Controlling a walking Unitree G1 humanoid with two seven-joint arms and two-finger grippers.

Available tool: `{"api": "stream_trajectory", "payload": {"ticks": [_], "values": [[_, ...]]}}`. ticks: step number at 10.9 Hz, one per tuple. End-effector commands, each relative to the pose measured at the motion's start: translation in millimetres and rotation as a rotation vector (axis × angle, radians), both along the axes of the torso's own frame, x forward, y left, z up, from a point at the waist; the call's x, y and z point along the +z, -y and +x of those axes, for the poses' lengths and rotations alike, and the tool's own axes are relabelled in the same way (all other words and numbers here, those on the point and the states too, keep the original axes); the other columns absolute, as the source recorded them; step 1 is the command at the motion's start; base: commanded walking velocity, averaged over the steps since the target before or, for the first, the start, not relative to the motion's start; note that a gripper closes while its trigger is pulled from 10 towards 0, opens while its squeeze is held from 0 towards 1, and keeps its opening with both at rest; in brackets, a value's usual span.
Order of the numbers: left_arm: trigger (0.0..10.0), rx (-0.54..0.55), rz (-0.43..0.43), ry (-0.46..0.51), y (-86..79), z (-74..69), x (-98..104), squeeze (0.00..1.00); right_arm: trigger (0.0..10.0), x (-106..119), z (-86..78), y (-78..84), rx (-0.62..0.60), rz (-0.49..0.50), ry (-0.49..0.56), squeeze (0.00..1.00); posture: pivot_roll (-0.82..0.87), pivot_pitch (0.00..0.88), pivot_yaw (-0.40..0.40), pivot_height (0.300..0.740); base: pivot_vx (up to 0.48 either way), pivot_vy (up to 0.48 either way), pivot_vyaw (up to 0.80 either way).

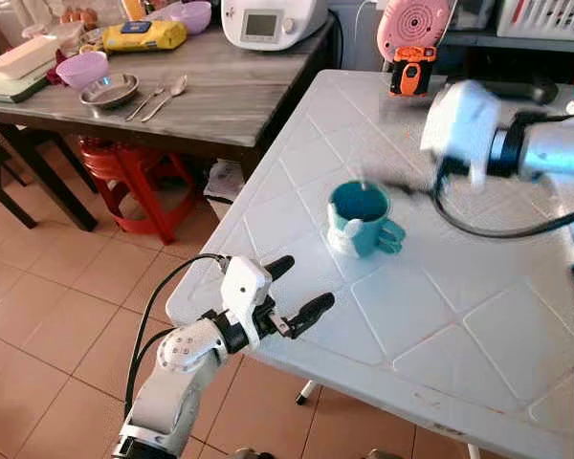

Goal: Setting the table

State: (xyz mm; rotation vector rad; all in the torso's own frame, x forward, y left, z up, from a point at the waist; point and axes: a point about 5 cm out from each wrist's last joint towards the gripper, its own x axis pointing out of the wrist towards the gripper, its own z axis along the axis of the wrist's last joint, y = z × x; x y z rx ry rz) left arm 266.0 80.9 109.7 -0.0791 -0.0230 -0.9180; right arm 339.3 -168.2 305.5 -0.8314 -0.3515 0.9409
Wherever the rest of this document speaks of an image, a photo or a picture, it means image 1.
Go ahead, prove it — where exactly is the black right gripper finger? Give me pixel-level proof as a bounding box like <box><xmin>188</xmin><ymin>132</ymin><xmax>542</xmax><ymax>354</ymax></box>
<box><xmin>380</xmin><ymin>177</ymin><xmax>437</xmax><ymax>199</ymax></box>

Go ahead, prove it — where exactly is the teal ceramic mug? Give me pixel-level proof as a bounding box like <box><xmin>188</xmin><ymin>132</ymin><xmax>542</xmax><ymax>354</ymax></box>
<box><xmin>324</xmin><ymin>179</ymin><xmax>408</xmax><ymax>260</ymax></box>

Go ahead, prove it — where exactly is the white plastic storage box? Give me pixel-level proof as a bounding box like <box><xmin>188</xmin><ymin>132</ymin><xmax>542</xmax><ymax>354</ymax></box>
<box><xmin>203</xmin><ymin>157</ymin><xmax>246</xmax><ymax>222</ymax></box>

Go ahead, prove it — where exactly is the pink table fan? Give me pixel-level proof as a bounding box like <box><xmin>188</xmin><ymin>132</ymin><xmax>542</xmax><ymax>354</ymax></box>
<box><xmin>375</xmin><ymin>0</ymin><xmax>458</xmax><ymax>99</ymax></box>

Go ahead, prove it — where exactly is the red plastic stool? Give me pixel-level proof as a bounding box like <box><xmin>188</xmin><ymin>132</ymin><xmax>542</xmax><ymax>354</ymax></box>
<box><xmin>78</xmin><ymin>136</ymin><xmax>205</xmax><ymax>244</ymax></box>

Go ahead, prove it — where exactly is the white slatted plastic basket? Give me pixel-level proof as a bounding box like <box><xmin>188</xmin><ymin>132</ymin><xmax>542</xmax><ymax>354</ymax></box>
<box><xmin>497</xmin><ymin>0</ymin><xmax>574</xmax><ymax>42</ymax></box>

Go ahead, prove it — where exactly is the white kitchen cooking appliance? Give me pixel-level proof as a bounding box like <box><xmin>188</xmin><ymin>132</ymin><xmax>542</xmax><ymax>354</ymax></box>
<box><xmin>219</xmin><ymin>0</ymin><xmax>332</xmax><ymax>53</ymax></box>

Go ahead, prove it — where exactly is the stainless steel bowl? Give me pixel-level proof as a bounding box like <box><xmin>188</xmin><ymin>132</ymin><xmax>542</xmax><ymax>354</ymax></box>
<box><xmin>78</xmin><ymin>73</ymin><xmax>142</xmax><ymax>110</ymax></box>

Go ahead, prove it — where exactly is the lilac plastic bowl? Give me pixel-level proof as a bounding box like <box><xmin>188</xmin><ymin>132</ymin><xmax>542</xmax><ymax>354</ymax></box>
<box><xmin>55</xmin><ymin>50</ymin><xmax>112</xmax><ymax>93</ymax></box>
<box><xmin>168</xmin><ymin>0</ymin><xmax>214</xmax><ymax>35</ymax></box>

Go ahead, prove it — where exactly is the yellow wet wipes pack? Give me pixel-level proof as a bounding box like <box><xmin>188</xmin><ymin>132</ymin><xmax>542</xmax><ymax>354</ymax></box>
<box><xmin>101</xmin><ymin>19</ymin><xmax>188</xmax><ymax>54</ymax></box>

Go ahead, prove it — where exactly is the orange sauce bottle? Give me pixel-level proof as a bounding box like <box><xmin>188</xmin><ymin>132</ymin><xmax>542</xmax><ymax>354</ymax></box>
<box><xmin>121</xmin><ymin>0</ymin><xmax>145</xmax><ymax>23</ymax></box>

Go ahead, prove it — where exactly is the brown eggs pile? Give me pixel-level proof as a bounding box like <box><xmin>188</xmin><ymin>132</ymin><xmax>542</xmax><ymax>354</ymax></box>
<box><xmin>59</xmin><ymin>6</ymin><xmax>99</xmax><ymax>26</ymax></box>

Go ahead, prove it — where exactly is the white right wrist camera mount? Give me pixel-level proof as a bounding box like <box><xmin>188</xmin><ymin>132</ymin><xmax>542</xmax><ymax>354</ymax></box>
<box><xmin>420</xmin><ymin>80</ymin><xmax>504</xmax><ymax>188</ymax></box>

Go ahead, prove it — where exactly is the long black handle device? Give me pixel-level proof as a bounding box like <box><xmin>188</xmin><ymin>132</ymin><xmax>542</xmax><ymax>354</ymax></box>
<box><xmin>477</xmin><ymin>74</ymin><xmax>562</xmax><ymax>107</ymax></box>

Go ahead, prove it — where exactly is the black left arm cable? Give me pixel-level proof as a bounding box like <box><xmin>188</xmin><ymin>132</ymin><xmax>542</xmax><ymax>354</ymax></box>
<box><xmin>123</xmin><ymin>252</ymin><xmax>232</xmax><ymax>418</ymax></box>

